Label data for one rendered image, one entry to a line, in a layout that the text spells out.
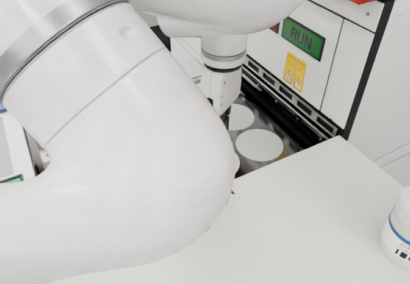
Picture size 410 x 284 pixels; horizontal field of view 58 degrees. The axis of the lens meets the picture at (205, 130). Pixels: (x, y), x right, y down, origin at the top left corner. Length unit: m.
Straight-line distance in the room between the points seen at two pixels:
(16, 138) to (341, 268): 0.61
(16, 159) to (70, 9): 0.56
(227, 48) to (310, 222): 0.32
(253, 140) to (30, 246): 0.65
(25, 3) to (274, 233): 0.46
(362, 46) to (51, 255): 0.57
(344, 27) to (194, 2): 0.46
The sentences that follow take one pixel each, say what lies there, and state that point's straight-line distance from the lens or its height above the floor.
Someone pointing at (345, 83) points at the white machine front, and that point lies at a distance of 0.71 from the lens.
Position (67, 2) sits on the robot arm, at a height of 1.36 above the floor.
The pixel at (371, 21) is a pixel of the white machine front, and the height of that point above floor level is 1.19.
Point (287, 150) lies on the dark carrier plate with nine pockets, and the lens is 0.79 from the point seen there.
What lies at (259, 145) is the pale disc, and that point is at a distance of 0.79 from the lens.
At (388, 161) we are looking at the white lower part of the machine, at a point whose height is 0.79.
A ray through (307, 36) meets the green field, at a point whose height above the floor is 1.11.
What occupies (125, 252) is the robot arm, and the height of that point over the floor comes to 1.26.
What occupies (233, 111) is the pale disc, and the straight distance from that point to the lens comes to 0.87.
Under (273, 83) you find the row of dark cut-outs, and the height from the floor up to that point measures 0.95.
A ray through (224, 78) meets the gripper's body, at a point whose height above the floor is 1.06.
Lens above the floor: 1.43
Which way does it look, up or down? 41 degrees down
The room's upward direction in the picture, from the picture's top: straight up
